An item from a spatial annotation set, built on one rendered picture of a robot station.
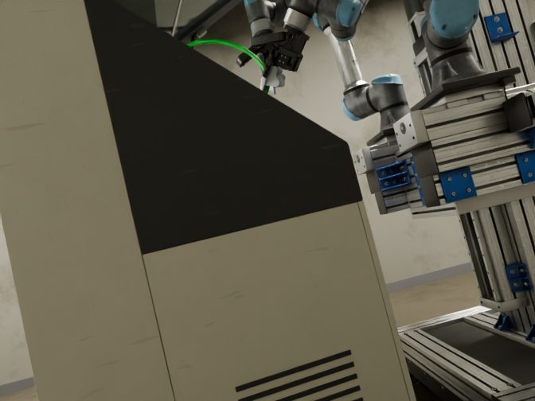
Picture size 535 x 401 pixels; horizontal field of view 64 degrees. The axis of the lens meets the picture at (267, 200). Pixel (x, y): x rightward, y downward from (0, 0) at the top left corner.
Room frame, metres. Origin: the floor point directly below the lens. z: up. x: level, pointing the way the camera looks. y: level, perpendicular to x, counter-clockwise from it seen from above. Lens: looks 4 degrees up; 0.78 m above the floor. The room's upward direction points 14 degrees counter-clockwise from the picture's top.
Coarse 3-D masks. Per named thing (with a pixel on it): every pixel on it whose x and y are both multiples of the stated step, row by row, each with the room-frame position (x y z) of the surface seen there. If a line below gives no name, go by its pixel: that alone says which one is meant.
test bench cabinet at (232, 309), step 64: (192, 256) 1.03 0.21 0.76; (256, 256) 1.07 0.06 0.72; (320, 256) 1.10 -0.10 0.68; (192, 320) 1.03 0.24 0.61; (256, 320) 1.06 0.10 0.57; (320, 320) 1.09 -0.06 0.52; (384, 320) 1.13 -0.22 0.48; (192, 384) 1.02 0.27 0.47; (256, 384) 1.05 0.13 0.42; (320, 384) 1.08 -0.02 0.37; (384, 384) 1.12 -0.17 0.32
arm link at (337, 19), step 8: (320, 0) 1.16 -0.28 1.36; (328, 0) 1.15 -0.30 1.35; (336, 0) 1.14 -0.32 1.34; (344, 0) 1.14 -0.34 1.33; (352, 0) 1.14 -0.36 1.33; (320, 8) 1.17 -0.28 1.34; (328, 8) 1.16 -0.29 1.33; (336, 8) 1.15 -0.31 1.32; (344, 8) 1.14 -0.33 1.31; (352, 8) 1.13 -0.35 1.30; (360, 8) 1.17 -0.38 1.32; (328, 16) 1.18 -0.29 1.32; (336, 16) 1.16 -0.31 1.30; (344, 16) 1.15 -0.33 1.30; (352, 16) 1.15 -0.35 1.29; (336, 24) 1.21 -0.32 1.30; (344, 24) 1.17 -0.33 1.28; (352, 24) 1.18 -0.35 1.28
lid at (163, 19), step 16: (128, 0) 1.18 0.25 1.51; (144, 0) 1.24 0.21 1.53; (160, 0) 1.35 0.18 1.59; (176, 0) 1.43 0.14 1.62; (192, 0) 1.52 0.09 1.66; (208, 0) 1.62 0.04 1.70; (224, 0) 1.73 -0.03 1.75; (240, 0) 1.82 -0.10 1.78; (144, 16) 1.32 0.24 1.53; (160, 16) 1.43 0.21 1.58; (192, 16) 1.63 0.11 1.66; (208, 16) 1.72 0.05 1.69; (176, 32) 1.64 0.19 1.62; (192, 32) 1.71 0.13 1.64
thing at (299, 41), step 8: (288, 32) 1.23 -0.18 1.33; (296, 32) 1.21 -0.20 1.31; (288, 40) 1.24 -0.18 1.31; (296, 40) 1.23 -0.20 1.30; (304, 40) 1.22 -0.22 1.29; (272, 48) 1.24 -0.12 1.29; (280, 48) 1.23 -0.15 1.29; (288, 48) 1.25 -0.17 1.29; (296, 48) 1.24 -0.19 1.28; (280, 56) 1.25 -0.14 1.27; (288, 56) 1.23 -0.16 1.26; (296, 56) 1.23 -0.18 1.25; (280, 64) 1.26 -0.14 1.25; (288, 64) 1.25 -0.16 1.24; (296, 64) 1.28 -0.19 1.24
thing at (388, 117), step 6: (402, 102) 1.67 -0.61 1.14; (384, 108) 1.70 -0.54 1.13; (390, 108) 1.68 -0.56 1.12; (396, 108) 1.67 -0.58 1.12; (402, 108) 1.67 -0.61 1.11; (408, 108) 1.69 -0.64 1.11; (384, 114) 1.70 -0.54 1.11; (390, 114) 1.68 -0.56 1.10; (396, 114) 1.67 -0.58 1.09; (402, 114) 1.66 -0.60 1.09; (384, 120) 1.70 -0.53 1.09; (390, 120) 1.69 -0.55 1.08; (396, 120) 1.66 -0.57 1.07; (384, 126) 1.70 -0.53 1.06; (390, 126) 1.67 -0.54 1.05
